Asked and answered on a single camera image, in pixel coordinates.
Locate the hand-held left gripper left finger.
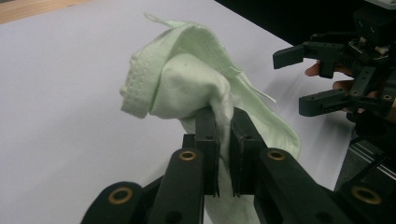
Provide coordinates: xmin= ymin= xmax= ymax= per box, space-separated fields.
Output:
xmin=181 ymin=106 xmax=220 ymax=198

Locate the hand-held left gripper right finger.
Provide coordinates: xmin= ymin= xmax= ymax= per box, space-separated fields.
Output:
xmin=229 ymin=106 xmax=269 ymax=198

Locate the aluminium rail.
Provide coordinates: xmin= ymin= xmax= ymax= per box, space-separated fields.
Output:
xmin=334 ymin=136 xmax=396 ymax=195

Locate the light green baby shirt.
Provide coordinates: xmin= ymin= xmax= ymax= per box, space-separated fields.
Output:
xmin=120 ymin=12 xmax=302 ymax=224

